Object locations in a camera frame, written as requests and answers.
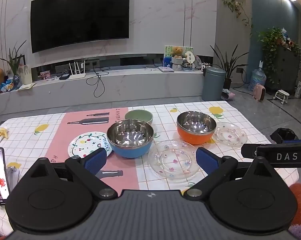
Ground long leaf potted plant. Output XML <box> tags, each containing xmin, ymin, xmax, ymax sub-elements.
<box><xmin>210</xmin><ymin>43</ymin><xmax>250</xmax><ymax>91</ymax></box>

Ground pink heater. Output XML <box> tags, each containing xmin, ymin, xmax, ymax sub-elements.
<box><xmin>253</xmin><ymin>83</ymin><xmax>266</xmax><ymax>102</ymax></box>

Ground green plant in blue vase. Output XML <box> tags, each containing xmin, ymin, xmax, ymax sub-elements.
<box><xmin>0</xmin><ymin>40</ymin><xmax>27</xmax><ymax>88</ymax></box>

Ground pink slippers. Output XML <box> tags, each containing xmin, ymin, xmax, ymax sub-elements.
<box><xmin>221</xmin><ymin>88</ymin><xmax>236</xmax><ymax>101</ymax></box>

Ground yellow cloth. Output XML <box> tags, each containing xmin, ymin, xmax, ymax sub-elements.
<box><xmin>0</xmin><ymin>127</ymin><xmax>10</xmax><ymax>144</ymax></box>

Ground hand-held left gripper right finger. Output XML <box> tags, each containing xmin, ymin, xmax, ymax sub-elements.
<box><xmin>185</xmin><ymin>147</ymin><xmax>276</xmax><ymax>198</ymax></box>

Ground grey marble TV bench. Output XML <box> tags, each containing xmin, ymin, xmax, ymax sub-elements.
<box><xmin>0</xmin><ymin>66</ymin><xmax>209</xmax><ymax>117</ymax></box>

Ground hanging vine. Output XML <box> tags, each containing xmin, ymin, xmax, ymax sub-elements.
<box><xmin>221</xmin><ymin>0</ymin><xmax>253</xmax><ymax>36</ymax></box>

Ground white painted plate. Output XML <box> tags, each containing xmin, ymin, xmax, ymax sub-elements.
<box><xmin>68</xmin><ymin>131</ymin><xmax>113</xmax><ymax>159</ymax></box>

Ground blue water jug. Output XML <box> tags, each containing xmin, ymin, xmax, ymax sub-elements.
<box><xmin>249</xmin><ymin>60</ymin><xmax>267</xmax><ymax>92</ymax></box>

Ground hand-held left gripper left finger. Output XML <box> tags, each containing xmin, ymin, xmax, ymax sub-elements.
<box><xmin>30</xmin><ymin>147</ymin><xmax>117</xmax><ymax>199</ymax></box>

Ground orange steel bowl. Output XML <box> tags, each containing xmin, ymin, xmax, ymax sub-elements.
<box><xmin>176</xmin><ymin>111</ymin><xmax>217</xmax><ymax>145</ymax></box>

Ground ivy plant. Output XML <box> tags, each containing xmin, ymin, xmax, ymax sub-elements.
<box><xmin>257</xmin><ymin>27</ymin><xmax>301</xmax><ymax>83</ymax></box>

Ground blue snack bag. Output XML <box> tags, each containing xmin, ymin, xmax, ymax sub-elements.
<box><xmin>0</xmin><ymin>78</ymin><xmax>16</xmax><ymax>92</ymax></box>

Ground teddy bear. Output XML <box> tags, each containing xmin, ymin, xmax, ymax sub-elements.
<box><xmin>171</xmin><ymin>46</ymin><xmax>188</xmax><ymax>71</ymax></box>

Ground small clear glass plate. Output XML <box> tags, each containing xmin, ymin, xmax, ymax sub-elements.
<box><xmin>212</xmin><ymin>121</ymin><xmax>248</xmax><ymax>147</ymax></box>

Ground black flat television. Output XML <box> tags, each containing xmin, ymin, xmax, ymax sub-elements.
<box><xmin>30</xmin><ymin>0</ymin><xmax>130</xmax><ymax>54</ymax></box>

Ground large clear glass plate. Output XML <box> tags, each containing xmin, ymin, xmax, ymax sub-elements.
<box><xmin>148</xmin><ymin>139</ymin><xmax>201</xmax><ymax>181</ymax></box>

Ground green printed card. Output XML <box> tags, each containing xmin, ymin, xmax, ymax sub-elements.
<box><xmin>164</xmin><ymin>45</ymin><xmax>194</xmax><ymax>68</ymax></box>

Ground black bag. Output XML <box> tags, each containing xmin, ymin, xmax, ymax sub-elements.
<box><xmin>270</xmin><ymin>127</ymin><xmax>300</xmax><ymax>145</ymax></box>

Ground orange fuzzy cloth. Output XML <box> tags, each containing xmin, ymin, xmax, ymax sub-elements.
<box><xmin>289</xmin><ymin>182</ymin><xmax>301</xmax><ymax>233</ymax></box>

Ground loose papers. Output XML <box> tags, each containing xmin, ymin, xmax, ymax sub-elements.
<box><xmin>16</xmin><ymin>83</ymin><xmax>36</xmax><ymax>91</ymax></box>

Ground dark grey cabinet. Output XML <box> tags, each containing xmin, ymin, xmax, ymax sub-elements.
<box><xmin>272</xmin><ymin>44</ymin><xmax>301</xmax><ymax>93</ymax></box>

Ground lemon print checkered tablecloth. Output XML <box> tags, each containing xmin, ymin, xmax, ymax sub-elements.
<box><xmin>0</xmin><ymin>100</ymin><xmax>300</xmax><ymax>240</ymax></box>

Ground green ceramic bowl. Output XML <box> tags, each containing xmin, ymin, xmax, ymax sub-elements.
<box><xmin>124</xmin><ymin>109</ymin><xmax>154</xmax><ymax>125</ymax></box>

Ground white wheeled stool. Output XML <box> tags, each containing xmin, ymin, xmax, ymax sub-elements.
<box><xmin>273</xmin><ymin>90</ymin><xmax>291</xmax><ymax>105</ymax></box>

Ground blue steel bowl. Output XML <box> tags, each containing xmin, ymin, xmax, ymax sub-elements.
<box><xmin>107</xmin><ymin>119</ymin><xmax>155</xmax><ymax>159</ymax></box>

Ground white router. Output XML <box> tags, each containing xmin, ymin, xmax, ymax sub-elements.
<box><xmin>68</xmin><ymin>60</ymin><xmax>86</xmax><ymax>81</ymax></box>

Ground grey trash can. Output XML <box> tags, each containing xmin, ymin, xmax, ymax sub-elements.
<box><xmin>202</xmin><ymin>66</ymin><xmax>226</xmax><ymax>102</ymax></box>

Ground black cable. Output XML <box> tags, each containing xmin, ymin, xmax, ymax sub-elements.
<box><xmin>86</xmin><ymin>66</ymin><xmax>111</xmax><ymax>98</ymax></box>

